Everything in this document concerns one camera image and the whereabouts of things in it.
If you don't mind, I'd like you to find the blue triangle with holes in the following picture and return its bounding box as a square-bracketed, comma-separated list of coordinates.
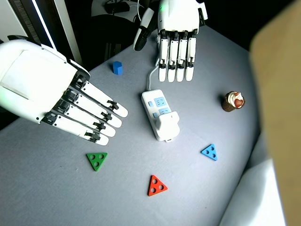
[200, 144, 218, 161]

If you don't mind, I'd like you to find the green triangle with holes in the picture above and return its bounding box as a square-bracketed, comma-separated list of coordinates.
[86, 152, 108, 172]

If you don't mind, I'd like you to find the white panel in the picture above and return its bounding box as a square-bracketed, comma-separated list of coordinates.
[218, 131, 286, 226]

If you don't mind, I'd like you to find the white power strip cable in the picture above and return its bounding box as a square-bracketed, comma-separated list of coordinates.
[147, 58, 161, 91]

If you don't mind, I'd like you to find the black chair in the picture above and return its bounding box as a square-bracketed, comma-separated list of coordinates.
[82, 14, 144, 69]

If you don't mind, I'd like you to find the blue hexagonal block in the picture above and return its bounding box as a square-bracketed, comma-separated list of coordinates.
[112, 61, 123, 75]

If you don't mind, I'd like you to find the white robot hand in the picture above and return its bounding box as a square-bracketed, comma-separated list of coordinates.
[133, 0, 209, 83]
[0, 34, 129, 146]

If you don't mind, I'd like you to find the tan blurred panel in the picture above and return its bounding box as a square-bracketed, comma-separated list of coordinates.
[249, 0, 301, 226]

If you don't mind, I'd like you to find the toy chocolate cupcake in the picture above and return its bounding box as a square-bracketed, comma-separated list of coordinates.
[221, 91, 245, 113]

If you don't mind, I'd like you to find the red triangle with holes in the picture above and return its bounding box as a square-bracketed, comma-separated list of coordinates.
[147, 175, 168, 197]

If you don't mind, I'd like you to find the grey table cloth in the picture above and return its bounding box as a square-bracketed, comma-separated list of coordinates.
[0, 23, 271, 226]

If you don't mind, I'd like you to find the white door frame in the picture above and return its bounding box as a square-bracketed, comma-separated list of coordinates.
[0, 0, 83, 65]

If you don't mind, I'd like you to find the white power strip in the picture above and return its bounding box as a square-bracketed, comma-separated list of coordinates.
[141, 89, 181, 143]

